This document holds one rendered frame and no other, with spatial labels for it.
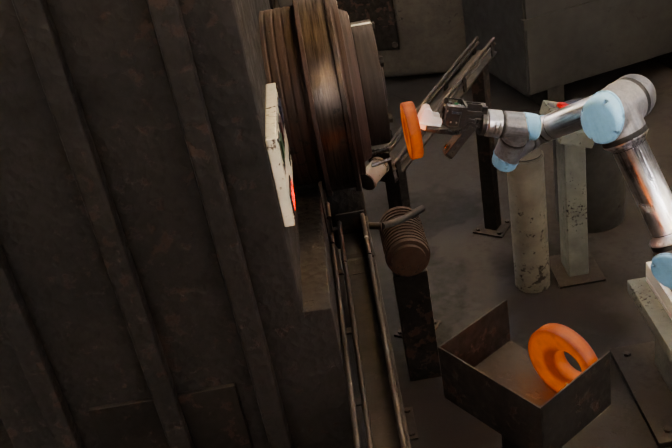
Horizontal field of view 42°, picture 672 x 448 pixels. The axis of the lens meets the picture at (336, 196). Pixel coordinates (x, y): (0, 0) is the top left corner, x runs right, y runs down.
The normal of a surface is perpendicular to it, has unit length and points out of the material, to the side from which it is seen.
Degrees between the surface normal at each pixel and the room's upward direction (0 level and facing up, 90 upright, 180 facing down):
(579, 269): 90
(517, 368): 5
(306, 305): 0
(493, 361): 5
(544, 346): 90
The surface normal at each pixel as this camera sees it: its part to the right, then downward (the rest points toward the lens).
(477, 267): -0.16, -0.86
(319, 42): -0.07, -0.32
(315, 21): -0.11, -0.53
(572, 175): 0.07, 0.48
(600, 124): -0.77, 0.32
